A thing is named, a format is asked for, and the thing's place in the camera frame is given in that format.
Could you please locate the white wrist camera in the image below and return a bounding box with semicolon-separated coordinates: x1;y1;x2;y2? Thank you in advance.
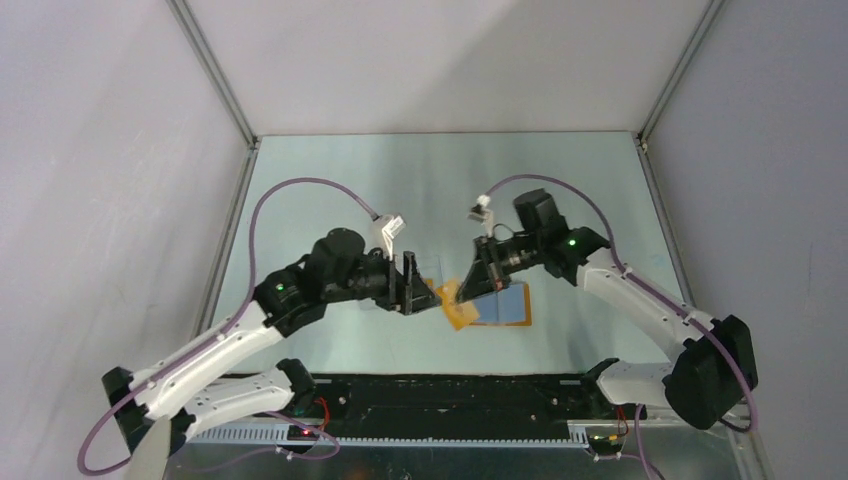
371;213;406;260
467;194;495;238

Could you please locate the grey slotted cable duct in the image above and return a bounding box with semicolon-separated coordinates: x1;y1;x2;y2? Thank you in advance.
188;422;589;449

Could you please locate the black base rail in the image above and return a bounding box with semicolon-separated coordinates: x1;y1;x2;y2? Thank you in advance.
281;373;635;439

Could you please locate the orange card holder wallet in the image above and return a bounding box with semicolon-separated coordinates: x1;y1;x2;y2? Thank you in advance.
471;282;532;327

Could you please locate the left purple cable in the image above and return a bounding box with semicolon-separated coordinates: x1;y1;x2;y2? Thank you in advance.
77;176;382;477

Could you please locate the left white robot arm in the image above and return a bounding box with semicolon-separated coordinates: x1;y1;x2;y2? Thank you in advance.
101;228;442;454

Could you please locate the aluminium frame post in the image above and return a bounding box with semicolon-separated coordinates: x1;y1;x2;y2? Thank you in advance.
166;0;259;334
634;1;730;305

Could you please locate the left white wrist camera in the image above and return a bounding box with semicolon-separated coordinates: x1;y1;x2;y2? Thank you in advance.
371;213;406;260

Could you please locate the right aluminium frame post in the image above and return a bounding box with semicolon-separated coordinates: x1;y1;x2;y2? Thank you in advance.
634;1;730;305

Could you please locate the clear plastic card box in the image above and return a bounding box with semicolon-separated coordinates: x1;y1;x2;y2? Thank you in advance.
358;254;444;312

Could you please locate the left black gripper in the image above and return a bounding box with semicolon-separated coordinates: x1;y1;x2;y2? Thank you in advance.
327;245;442;315

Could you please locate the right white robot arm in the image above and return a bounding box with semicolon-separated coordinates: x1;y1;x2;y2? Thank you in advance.
454;189;758;430

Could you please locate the left aluminium frame post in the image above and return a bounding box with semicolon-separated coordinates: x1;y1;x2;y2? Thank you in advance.
166;0;259;334

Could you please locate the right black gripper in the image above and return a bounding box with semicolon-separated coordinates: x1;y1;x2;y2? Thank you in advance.
457;233;544;303

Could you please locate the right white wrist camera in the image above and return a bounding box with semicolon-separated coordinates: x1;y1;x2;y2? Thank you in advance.
467;194;495;238

